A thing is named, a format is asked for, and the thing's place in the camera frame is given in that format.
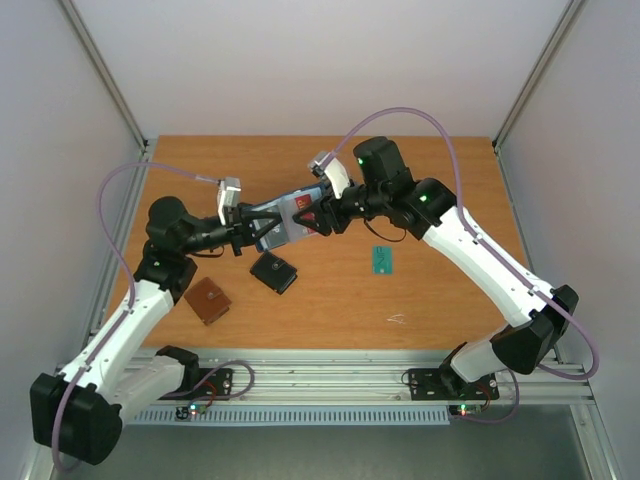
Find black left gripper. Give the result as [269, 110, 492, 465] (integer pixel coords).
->
[180, 202, 284, 257]

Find dark blue card holder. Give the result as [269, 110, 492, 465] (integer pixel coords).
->
[247, 182, 331, 254]

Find green credit card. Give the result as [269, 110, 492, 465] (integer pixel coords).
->
[371, 245, 393, 275]

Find black credit card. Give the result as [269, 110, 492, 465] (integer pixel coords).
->
[253, 219, 289, 252]

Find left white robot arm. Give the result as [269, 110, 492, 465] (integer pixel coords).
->
[30, 196, 282, 472]

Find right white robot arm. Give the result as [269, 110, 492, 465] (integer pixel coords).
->
[293, 136, 578, 398]

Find black card holder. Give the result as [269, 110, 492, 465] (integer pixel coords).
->
[249, 251, 298, 295]

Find brown card holder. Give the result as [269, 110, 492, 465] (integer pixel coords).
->
[184, 277, 232, 326]

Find left small circuit board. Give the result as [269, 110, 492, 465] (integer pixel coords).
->
[175, 403, 208, 421]

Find small circuit board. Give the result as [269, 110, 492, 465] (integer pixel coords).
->
[449, 403, 484, 418]
[175, 403, 208, 421]

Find right small circuit board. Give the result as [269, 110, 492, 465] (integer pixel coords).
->
[449, 403, 484, 418]

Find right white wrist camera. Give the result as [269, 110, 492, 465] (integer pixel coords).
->
[308, 151, 352, 199]

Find left aluminium corner post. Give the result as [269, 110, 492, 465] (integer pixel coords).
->
[57, 0, 151, 151]

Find aluminium corner post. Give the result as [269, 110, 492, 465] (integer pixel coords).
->
[57, 0, 151, 151]
[492, 0, 589, 151]

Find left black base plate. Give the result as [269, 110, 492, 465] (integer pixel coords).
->
[192, 368, 233, 400]

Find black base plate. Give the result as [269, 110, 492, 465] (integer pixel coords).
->
[192, 368, 233, 400]
[401, 368, 500, 402]

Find aluminium rail base frame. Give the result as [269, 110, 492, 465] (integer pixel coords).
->
[52, 349, 596, 409]

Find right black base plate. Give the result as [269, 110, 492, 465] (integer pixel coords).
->
[401, 368, 500, 402]

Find slotted grey cable duct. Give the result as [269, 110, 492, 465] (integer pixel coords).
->
[132, 405, 450, 427]

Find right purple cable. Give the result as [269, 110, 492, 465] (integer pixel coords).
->
[327, 106, 600, 424]

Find right aluminium corner post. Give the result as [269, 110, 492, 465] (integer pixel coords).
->
[492, 0, 589, 151]

